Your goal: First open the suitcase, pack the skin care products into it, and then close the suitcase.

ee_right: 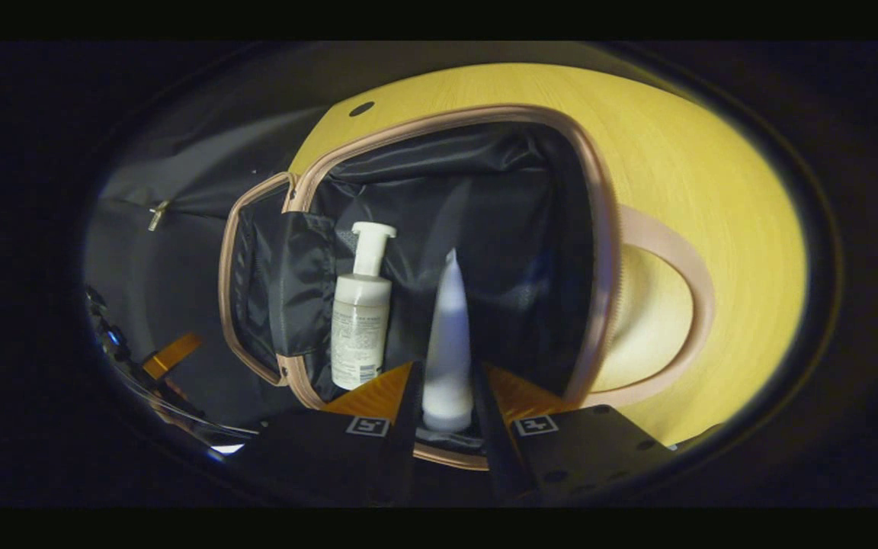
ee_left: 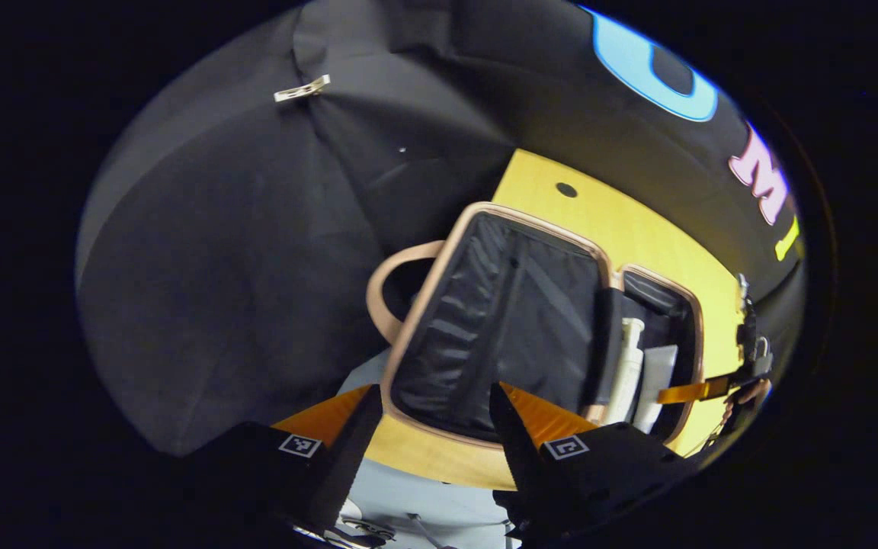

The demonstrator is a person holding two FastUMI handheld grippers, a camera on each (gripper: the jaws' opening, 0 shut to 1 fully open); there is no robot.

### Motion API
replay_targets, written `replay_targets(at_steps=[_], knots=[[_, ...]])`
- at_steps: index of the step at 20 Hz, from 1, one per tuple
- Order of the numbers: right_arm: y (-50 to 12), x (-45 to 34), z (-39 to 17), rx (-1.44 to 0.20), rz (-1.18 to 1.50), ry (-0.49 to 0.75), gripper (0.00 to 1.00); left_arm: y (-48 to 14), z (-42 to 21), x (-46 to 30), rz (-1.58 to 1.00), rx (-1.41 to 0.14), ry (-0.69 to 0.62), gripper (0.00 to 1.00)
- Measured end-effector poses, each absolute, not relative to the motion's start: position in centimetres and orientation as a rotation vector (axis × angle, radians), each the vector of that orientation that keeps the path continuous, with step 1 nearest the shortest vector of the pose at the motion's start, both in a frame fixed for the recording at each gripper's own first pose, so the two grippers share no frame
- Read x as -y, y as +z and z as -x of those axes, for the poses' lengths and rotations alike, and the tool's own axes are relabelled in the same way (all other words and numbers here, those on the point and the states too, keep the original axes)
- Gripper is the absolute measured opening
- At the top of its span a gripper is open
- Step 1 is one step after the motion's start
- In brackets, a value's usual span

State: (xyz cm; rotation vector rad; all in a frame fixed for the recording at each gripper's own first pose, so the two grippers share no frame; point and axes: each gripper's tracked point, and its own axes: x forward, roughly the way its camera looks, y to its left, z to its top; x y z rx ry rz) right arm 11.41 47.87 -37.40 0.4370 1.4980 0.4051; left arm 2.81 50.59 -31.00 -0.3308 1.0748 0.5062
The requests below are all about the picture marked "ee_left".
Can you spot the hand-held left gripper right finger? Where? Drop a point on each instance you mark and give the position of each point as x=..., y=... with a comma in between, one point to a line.
x=523, y=457

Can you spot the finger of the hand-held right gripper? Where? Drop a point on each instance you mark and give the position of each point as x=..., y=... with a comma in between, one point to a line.
x=683, y=393

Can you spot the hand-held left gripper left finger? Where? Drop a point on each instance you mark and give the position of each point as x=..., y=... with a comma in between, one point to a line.
x=344, y=457

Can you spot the white pump bottle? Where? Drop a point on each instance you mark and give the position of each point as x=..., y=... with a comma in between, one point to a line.
x=626, y=374

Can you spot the black backdrop cloth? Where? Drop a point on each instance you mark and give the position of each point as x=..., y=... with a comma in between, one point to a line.
x=241, y=252

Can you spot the white cloth clip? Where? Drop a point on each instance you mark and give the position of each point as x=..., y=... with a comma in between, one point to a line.
x=302, y=90

